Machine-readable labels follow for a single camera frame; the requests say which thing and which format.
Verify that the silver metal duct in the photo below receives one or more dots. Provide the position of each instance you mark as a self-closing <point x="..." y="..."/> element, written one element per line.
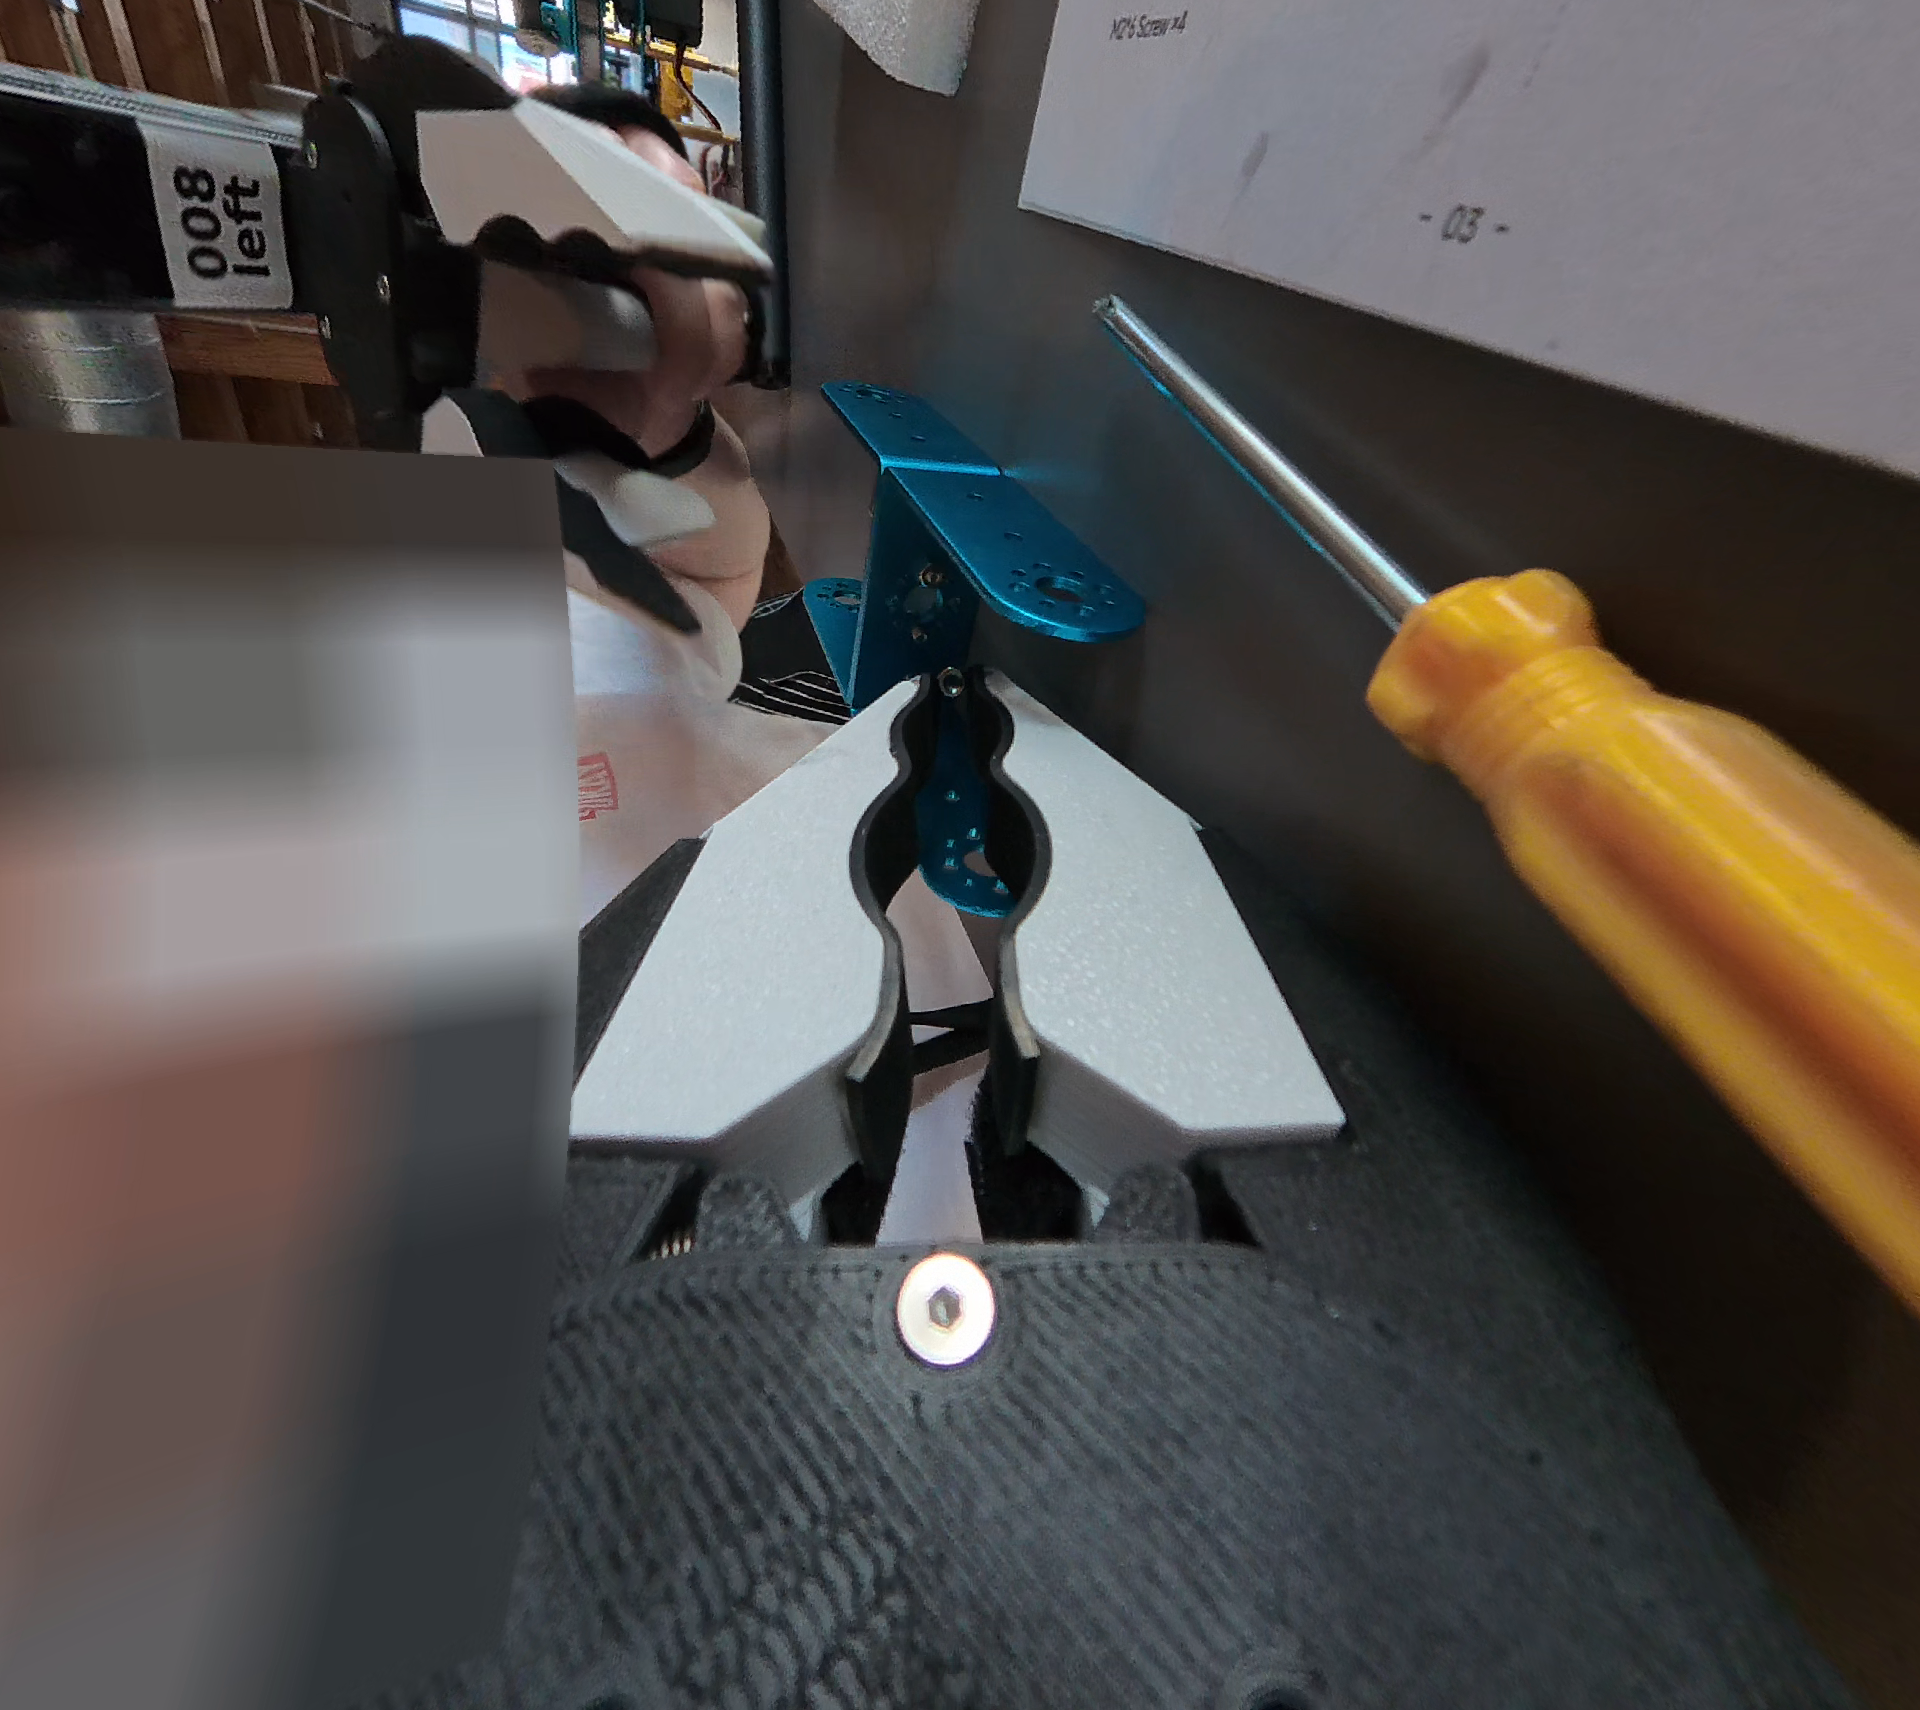
<point x="74" y="374"/>

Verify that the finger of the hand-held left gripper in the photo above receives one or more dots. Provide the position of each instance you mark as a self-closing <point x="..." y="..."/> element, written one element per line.
<point x="585" y="172"/>

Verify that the blue metal bracket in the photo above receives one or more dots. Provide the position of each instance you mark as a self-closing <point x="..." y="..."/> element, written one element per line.
<point x="960" y="510"/>

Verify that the white instruction sheet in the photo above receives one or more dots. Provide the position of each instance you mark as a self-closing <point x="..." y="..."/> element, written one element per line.
<point x="1500" y="15"/>

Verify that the person's left hand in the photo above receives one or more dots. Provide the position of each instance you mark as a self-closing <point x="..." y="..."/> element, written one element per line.
<point x="721" y="465"/>

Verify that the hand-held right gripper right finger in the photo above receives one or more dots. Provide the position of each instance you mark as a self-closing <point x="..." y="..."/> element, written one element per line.
<point x="1155" y="974"/>

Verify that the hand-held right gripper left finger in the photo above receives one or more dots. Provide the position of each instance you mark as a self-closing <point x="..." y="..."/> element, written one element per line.
<point x="750" y="960"/>

